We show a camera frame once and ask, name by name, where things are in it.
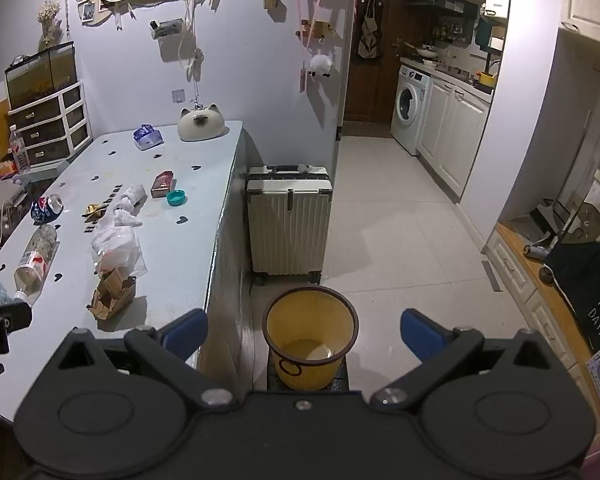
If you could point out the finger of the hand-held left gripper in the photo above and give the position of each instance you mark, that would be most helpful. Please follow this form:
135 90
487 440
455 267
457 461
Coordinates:
17 317

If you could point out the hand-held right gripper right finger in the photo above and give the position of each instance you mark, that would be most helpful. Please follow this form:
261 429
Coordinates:
421 334

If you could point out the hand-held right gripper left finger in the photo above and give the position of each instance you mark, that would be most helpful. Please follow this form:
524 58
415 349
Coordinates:
185 334

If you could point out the clear plastic bottle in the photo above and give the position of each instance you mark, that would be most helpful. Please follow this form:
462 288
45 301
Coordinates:
35 265

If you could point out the torn brown cardboard box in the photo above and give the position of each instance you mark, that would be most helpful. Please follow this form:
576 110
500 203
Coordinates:
111 292

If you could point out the crushed blue soda can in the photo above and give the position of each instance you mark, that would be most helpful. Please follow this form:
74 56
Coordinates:
46 209

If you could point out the white tissue pile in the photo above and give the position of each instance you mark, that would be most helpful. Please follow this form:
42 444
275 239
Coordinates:
116 242

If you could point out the yellow trash bin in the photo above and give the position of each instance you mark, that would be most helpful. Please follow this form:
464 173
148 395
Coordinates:
307 317

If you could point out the gold foil wrapper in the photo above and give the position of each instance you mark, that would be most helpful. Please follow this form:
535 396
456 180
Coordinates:
92 210

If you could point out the low white wood-topped cabinet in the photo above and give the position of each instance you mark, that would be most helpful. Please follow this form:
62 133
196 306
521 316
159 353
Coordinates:
530 300

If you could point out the teal round lid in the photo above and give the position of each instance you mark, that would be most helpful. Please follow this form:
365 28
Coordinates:
177 198

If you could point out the metal spray can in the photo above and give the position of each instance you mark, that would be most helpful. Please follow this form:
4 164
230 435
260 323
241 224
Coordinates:
535 251

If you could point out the orange box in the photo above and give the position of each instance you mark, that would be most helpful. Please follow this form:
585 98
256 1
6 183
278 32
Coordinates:
4 170

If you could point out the red box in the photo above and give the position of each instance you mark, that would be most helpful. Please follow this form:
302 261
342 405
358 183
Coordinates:
162 185

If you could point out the white hard-shell suitcase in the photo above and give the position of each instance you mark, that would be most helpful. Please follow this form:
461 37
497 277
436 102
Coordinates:
287 220

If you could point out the standing water bottle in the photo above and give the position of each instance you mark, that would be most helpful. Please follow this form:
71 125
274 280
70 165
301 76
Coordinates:
19 150

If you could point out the black lettered sign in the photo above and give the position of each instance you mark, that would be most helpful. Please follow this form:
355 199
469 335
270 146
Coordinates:
587 280

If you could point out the white drawer unit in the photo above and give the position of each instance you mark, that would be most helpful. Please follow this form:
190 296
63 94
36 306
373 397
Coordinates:
47 127

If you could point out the blue tissue packet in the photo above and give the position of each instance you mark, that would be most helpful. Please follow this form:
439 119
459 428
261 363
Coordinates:
147 137

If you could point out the white kitchen base cabinets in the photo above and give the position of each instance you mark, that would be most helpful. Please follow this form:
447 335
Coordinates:
452 135

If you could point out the white cat-shaped ceramic ornament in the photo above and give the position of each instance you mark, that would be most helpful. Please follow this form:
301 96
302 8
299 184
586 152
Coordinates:
200 127

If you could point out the white washing machine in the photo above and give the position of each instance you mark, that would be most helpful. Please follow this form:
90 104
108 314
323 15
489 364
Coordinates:
409 105

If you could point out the glass fish tank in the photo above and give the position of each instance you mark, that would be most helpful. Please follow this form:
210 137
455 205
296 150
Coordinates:
40 77

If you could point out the wooden door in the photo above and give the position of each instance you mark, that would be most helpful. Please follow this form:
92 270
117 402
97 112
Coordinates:
375 85

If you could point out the yellow pot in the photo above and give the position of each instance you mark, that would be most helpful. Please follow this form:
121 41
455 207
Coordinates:
486 80

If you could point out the wok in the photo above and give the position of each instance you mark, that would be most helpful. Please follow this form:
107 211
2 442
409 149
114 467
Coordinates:
425 51

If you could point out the white plush sheep toy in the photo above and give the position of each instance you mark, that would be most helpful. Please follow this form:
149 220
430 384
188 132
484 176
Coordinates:
320 64

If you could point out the dried flower bunch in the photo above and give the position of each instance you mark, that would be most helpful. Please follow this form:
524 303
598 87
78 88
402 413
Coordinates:
49 17

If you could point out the teal hanging towel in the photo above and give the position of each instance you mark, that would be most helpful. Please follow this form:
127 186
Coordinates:
484 34

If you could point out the black range hood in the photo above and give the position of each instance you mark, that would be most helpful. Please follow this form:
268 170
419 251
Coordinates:
442 2

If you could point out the wall socket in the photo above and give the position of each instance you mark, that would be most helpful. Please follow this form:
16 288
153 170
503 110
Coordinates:
178 95

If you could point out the wall tissue box holder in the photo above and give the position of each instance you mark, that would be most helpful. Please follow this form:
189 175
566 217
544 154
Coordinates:
166 27

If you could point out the wooden wall hook rack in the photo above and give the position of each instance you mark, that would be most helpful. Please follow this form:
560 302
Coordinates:
320 29

